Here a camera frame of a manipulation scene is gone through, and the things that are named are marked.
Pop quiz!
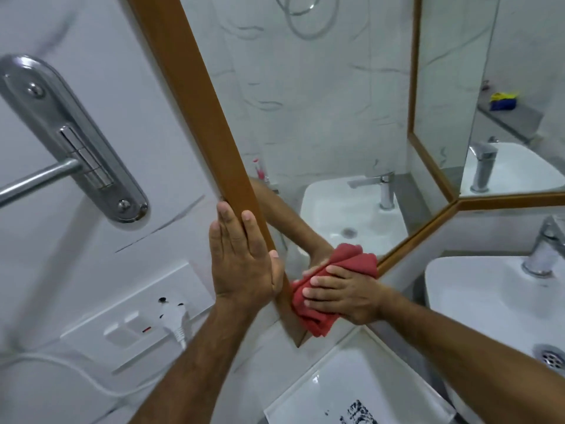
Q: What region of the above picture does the person's left forearm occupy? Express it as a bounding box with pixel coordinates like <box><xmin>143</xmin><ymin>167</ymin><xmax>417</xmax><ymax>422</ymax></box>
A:
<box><xmin>140</xmin><ymin>292</ymin><xmax>276</xmax><ymax>424</ymax></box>

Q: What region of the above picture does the wooden framed mirror door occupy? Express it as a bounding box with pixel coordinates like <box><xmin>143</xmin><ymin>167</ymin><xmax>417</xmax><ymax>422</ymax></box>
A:
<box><xmin>125</xmin><ymin>0</ymin><xmax>460</xmax><ymax>348</ymax></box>

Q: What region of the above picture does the wooden framed wall mirror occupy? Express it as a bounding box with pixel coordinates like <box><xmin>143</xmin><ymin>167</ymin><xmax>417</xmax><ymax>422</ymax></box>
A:
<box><xmin>406</xmin><ymin>0</ymin><xmax>565</xmax><ymax>213</ymax></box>

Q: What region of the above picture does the white ceramic sink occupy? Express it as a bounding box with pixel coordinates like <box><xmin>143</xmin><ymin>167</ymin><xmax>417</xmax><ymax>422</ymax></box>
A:
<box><xmin>424</xmin><ymin>255</ymin><xmax>565</xmax><ymax>424</ymax></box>

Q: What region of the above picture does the person's right forearm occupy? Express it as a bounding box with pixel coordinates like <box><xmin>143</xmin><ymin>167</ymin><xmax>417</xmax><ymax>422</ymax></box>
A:
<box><xmin>375</xmin><ymin>282</ymin><xmax>565</xmax><ymax>424</ymax></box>

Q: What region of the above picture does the chrome faucet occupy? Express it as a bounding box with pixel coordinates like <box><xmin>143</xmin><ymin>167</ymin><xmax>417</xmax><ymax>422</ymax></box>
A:
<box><xmin>520</xmin><ymin>214</ymin><xmax>565</xmax><ymax>279</ymax></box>

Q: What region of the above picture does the white power plug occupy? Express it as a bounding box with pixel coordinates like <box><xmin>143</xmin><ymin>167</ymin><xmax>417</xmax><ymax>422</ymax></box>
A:
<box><xmin>158</xmin><ymin>297</ymin><xmax>191</xmax><ymax>350</ymax></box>

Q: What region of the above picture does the steel sink drain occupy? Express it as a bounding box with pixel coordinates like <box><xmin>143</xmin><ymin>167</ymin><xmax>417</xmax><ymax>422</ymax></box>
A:
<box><xmin>532</xmin><ymin>343</ymin><xmax>565</xmax><ymax>372</ymax></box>

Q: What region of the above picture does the person's left hand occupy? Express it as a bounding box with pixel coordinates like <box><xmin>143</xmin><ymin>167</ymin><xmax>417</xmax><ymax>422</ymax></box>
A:
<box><xmin>209</xmin><ymin>201</ymin><xmax>286</xmax><ymax>312</ymax></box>

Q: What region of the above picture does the steel door handle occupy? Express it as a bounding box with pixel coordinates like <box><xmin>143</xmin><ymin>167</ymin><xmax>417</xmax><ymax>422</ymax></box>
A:
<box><xmin>0</xmin><ymin>54</ymin><xmax>150</xmax><ymax>225</ymax></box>

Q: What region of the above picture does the red cleaning cloth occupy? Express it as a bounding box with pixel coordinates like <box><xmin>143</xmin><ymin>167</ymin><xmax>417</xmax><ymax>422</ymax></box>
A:
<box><xmin>290</xmin><ymin>243</ymin><xmax>380</xmax><ymax>339</ymax></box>

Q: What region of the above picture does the white switch socket plate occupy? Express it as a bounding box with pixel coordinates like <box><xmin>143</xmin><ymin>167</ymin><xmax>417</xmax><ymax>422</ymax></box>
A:
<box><xmin>59</xmin><ymin>260</ymin><xmax>217</xmax><ymax>374</ymax></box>

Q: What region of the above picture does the person's right hand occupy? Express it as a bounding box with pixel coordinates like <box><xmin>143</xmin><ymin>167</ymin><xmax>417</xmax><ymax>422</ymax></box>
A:
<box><xmin>301</xmin><ymin>261</ymin><xmax>392</xmax><ymax>327</ymax></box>

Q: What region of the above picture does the white power cable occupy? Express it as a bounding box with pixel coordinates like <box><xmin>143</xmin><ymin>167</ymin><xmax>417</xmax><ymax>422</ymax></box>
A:
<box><xmin>0</xmin><ymin>346</ymin><xmax>182</xmax><ymax>399</ymax></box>

